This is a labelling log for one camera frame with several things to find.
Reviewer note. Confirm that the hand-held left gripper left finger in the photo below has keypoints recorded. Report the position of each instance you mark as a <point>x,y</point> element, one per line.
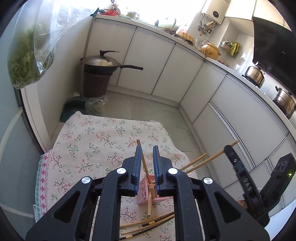
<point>137,164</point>

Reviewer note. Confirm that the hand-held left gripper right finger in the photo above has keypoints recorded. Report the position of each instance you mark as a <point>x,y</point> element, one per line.
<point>156,166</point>

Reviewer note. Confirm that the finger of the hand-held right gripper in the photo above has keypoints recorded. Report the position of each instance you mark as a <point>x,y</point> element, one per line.
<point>240,173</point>

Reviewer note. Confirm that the pink perforated utensil holder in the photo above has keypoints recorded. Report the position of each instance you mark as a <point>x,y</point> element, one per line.
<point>144,192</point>

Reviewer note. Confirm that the black chopstick with gold band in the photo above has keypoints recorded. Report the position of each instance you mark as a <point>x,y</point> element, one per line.
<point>148,231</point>
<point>159,220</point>

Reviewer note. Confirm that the person's right hand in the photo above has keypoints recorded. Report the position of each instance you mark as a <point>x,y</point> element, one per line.
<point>242,204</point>

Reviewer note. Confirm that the floral tablecloth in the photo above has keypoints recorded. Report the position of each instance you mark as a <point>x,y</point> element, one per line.
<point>92,143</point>

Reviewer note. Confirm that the clear plastic bag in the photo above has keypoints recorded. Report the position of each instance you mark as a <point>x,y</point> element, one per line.
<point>96,105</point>

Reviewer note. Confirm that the large steel pot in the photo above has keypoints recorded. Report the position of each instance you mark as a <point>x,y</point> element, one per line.
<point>284,103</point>

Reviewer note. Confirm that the brown trash bin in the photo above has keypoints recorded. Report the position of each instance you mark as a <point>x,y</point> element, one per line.
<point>96,84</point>

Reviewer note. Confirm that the small steel pot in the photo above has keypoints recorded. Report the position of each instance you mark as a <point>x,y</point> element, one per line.
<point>254,75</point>

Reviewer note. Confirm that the white kitchen cabinets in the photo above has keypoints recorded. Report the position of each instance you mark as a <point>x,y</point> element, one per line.
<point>161,64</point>

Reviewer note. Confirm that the white kitchen countertop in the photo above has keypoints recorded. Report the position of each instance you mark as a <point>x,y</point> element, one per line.
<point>231,69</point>

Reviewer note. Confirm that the dark wok with lid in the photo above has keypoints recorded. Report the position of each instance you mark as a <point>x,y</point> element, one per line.
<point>101,62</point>

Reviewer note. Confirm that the yellow snack packets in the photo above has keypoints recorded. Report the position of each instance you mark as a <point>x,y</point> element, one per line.
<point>234,49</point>

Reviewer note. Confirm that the yellow clay pot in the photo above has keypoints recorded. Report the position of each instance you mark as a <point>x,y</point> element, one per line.
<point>209,51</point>

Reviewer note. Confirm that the wicker tray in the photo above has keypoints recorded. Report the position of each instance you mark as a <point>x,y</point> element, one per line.
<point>185,37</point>

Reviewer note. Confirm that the black range hood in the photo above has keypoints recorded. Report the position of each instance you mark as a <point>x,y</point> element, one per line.
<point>270,41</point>

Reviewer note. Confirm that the pale green basin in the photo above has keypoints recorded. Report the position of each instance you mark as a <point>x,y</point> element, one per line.
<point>166,23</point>

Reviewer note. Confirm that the water heater pipes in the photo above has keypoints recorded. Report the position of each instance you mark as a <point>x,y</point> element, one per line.
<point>204,27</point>

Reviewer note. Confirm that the plastic bag of greens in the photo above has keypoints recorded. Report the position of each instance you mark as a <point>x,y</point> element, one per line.
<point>23,67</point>

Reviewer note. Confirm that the red plastic basket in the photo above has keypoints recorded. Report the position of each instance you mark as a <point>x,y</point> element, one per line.
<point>109,12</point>

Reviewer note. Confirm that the bright window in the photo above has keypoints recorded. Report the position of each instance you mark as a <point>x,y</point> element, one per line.
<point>161,9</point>

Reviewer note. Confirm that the white water heater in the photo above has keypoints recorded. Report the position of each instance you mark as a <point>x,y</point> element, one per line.
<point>214,11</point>

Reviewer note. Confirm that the white upper cabinet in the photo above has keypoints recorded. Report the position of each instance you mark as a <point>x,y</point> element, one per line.
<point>240,9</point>

